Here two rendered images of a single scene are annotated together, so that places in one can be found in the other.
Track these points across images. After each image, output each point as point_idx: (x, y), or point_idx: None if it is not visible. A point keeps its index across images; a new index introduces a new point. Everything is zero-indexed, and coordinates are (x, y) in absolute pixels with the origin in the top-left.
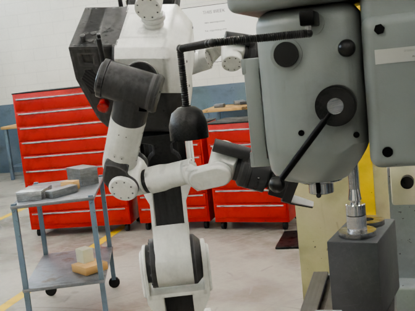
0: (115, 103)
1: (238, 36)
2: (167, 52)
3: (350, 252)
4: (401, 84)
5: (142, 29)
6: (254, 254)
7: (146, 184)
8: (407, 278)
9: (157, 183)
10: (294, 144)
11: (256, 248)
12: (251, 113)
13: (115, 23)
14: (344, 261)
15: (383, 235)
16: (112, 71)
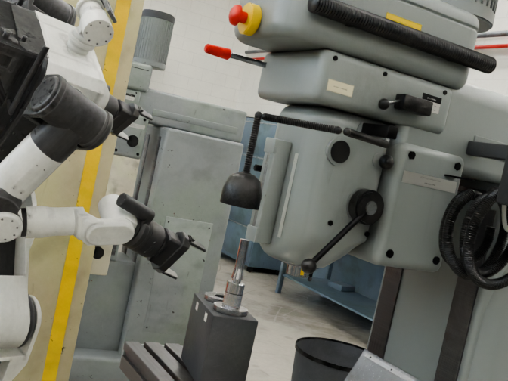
0: (53, 129)
1: (360, 132)
2: (103, 87)
3: (233, 327)
4: (411, 202)
5: (67, 50)
6: None
7: (27, 227)
8: None
9: (43, 228)
10: (322, 232)
11: None
12: (269, 191)
13: (32, 29)
14: (224, 336)
15: (250, 314)
16: (70, 94)
